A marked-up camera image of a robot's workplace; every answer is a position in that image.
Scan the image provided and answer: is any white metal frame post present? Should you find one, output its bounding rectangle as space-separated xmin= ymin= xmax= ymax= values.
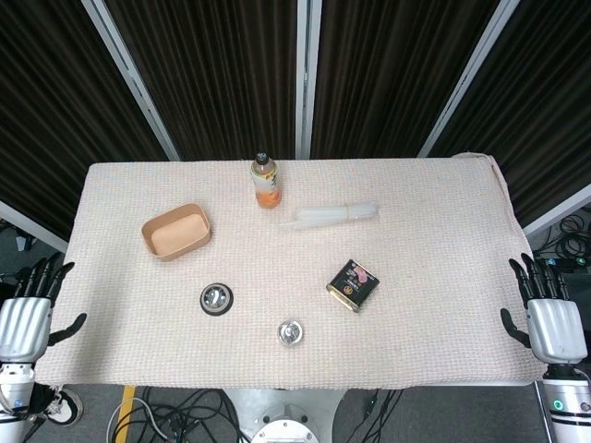
xmin=524 ymin=184 xmax=591 ymax=237
xmin=294 ymin=0 xmax=323 ymax=159
xmin=80 ymin=0 xmax=181 ymax=162
xmin=0 ymin=200 xmax=70 ymax=254
xmin=417 ymin=0 xmax=521 ymax=159

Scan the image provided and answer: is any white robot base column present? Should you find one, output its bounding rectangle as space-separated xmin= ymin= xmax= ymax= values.
xmin=221 ymin=387 xmax=352 ymax=443

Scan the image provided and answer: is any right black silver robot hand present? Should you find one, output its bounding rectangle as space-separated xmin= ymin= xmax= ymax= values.
xmin=500 ymin=252 xmax=587 ymax=365

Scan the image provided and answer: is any orange drink plastic bottle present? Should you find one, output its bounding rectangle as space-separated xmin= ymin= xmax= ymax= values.
xmin=250 ymin=151 xmax=283 ymax=210

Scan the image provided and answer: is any black floor cable tangle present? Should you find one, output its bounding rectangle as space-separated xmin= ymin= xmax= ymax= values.
xmin=105 ymin=386 xmax=244 ymax=443
xmin=530 ymin=210 xmax=591 ymax=278
xmin=341 ymin=387 xmax=410 ymax=443

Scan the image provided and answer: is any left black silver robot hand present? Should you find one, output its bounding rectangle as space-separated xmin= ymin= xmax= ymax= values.
xmin=0 ymin=251 xmax=88 ymax=364

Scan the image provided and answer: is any black white sneaker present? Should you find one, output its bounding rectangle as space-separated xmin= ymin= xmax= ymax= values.
xmin=44 ymin=387 xmax=85 ymax=426

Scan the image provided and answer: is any black-rimmed round metal cap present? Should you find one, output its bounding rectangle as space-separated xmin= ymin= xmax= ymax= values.
xmin=199 ymin=282 xmax=235 ymax=317

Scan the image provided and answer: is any black gold luncheon meat can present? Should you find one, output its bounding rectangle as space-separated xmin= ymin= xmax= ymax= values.
xmin=325 ymin=258 xmax=381 ymax=315

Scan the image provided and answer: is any beige waffle-weave tablecloth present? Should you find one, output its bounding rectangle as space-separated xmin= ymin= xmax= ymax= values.
xmin=34 ymin=150 xmax=546 ymax=387

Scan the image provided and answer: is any black curtain panel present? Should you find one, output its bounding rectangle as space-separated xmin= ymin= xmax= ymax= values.
xmin=309 ymin=0 xmax=502 ymax=159
xmin=428 ymin=0 xmax=591 ymax=222
xmin=0 ymin=0 xmax=168 ymax=241
xmin=103 ymin=0 xmax=299 ymax=161

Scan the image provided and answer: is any brown kraft paper box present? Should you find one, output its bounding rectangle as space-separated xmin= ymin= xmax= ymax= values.
xmin=140 ymin=201 xmax=212 ymax=263

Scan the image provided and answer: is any yellow floor tape strip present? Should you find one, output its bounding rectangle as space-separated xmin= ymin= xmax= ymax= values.
xmin=116 ymin=385 xmax=139 ymax=425

